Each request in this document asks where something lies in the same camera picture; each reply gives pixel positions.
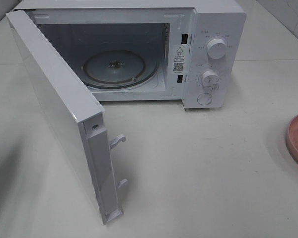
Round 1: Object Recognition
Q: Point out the white microwave oven body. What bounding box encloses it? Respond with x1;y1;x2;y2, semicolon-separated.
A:
11;0;246;109

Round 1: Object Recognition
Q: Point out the upper white power knob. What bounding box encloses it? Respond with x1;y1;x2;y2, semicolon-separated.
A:
206;37;227;60

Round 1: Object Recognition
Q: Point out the white microwave door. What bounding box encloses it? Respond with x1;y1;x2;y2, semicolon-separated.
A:
6;10;128;224

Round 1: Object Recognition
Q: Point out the round white door button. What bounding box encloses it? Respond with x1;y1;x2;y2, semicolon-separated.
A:
197;93;213;105

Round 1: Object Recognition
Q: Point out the white warning label sticker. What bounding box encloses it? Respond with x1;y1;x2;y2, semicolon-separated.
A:
173;45;185;73

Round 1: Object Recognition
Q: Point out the white timer knob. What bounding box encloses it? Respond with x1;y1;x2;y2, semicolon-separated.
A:
202;70;220;87

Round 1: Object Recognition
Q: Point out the glass microwave turntable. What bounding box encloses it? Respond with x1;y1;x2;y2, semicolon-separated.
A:
82;50;146;88

